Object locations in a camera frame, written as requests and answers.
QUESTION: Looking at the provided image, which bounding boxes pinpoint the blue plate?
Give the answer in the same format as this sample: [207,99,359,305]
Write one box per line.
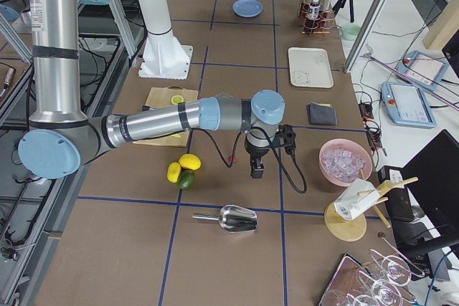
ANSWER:
[232,0,263,18]

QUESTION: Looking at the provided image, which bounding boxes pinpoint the aluminium frame post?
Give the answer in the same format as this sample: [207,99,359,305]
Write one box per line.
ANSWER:
[344,0,387,73]

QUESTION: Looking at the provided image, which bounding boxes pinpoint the lemon half slice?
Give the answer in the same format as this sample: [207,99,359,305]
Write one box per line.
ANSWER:
[171,95,184,105]

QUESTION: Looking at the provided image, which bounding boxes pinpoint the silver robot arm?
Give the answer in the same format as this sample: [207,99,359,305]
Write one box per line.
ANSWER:
[18,0,295,179]

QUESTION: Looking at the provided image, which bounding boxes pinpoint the blue teach pendant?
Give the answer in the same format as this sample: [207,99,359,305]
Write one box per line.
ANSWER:
[396,50,449,91]
[381,82,437,128]

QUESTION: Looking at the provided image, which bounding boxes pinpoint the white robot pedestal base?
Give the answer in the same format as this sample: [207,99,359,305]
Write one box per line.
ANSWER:
[138,0,193,80]

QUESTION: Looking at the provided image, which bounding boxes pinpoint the grey folded cloth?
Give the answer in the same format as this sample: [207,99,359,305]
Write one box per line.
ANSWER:
[306,102,338,125]

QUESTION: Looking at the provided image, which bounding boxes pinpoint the white carton on stand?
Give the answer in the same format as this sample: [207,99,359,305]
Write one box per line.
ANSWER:
[333,178,379,221]

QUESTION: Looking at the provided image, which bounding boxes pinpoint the yellow lemon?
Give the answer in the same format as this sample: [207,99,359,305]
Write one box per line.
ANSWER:
[178,153,202,171]
[166,162,181,183]

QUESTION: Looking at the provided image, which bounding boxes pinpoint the pink bowl of ice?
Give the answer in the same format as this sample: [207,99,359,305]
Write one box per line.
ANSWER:
[318,138,373,186]

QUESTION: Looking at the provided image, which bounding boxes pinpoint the metal ice scoop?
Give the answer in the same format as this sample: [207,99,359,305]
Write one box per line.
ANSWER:
[192,205,258,233]

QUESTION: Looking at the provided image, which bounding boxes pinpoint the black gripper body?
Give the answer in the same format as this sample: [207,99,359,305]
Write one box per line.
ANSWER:
[245,129,296,170]

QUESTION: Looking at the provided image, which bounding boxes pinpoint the copper wire bottle rack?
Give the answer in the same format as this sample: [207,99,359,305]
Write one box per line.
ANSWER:
[298,0,336,34]

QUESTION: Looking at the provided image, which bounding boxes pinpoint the cream bear tray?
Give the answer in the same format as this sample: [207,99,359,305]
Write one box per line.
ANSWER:
[288,47,333,89]

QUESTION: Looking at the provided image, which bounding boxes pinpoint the wooden cup stand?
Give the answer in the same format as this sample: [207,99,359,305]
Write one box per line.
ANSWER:
[324,177,418,242]

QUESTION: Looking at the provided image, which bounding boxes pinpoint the dark drink bottle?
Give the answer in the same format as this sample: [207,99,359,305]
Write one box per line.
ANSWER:
[303,0,312,24]
[308,0,320,32]
[319,0,330,29]

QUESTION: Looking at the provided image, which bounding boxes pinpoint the green lime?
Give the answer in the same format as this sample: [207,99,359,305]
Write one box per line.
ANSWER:
[177,170,195,190]

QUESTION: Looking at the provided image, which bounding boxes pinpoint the clear wine glasses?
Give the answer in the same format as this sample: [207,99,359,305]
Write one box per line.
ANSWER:
[318,249,425,305]

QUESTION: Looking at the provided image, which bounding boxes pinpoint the black monitor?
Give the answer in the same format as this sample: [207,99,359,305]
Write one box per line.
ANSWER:
[401,129,458,258]

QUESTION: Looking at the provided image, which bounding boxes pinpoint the wooden cutting board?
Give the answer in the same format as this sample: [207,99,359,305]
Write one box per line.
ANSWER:
[134,87,198,148]

